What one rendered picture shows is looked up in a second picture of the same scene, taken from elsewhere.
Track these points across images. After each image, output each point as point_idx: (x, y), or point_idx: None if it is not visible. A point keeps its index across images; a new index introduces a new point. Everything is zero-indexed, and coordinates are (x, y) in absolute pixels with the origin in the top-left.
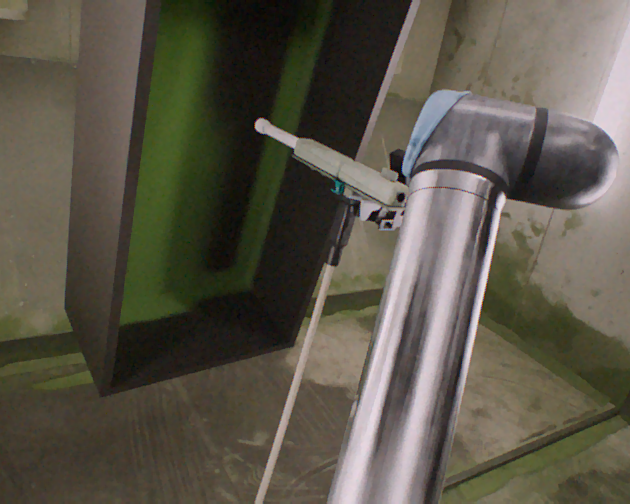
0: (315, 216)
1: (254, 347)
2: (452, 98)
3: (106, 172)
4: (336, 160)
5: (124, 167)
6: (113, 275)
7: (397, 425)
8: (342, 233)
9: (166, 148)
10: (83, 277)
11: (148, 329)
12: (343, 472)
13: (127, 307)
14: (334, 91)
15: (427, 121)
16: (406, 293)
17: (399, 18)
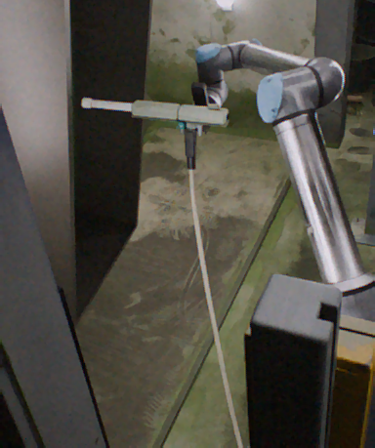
0: (119, 136)
1: (118, 242)
2: (279, 83)
3: (37, 192)
4: (173, 110)
5: (65, 184)
6: (70, 250)
7: (335, 224)
8: (194, 148)
9: None
10: None
11: None
12: (324, 252)
13: None
14: (101, 48)
15: (276, 100)
16: (310, 176)
17: None
